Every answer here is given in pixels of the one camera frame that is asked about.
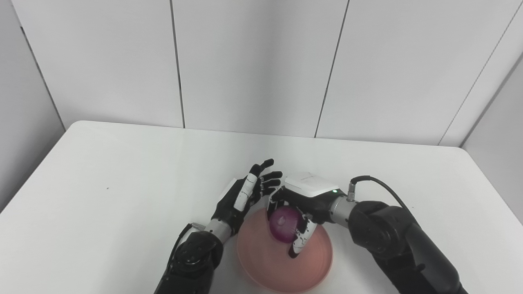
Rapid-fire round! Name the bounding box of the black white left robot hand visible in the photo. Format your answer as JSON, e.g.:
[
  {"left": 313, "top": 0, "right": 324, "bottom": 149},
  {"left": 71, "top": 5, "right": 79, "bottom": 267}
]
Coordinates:
[{"left": 211, "top": 159, "right": 283, "bottom": 238}]

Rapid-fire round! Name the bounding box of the purple red onion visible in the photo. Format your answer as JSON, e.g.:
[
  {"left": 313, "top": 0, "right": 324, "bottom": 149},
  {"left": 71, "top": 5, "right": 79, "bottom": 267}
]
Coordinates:
[{"left": 268, "top": 206, "right": 306, "bottom": 244}]

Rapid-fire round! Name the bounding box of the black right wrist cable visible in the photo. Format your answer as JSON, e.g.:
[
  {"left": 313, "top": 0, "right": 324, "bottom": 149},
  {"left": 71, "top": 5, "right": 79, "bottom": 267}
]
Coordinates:
[{"left": 346, "top": 176, "right": 414, "bottom": 214}]

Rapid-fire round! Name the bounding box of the pink round plate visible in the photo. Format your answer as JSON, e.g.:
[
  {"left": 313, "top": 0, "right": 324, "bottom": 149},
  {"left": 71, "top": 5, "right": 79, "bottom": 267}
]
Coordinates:
[{"left": 237, "top": 207, "right": 333, "bottom": 294}]

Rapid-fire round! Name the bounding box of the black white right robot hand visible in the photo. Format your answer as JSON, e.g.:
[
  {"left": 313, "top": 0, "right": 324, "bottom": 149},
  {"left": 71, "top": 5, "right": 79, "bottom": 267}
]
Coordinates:
[{"left": 266, "top": 172, "right": 340, "bottom": 259}]

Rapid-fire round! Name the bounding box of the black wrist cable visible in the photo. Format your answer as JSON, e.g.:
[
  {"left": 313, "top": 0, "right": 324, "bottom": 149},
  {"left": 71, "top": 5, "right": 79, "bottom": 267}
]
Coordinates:
[
  {"left": 168, "top": 223, "right": 206, "bottom": 272},
  {"left": 346, "top": 176, "right": 414, "bottom": 214}
]

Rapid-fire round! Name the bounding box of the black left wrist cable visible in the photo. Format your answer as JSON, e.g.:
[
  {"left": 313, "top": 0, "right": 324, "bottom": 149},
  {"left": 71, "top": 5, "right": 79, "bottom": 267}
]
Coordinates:
[{"left": 168, "top": 223, "right": 206, "bottom": 272}]

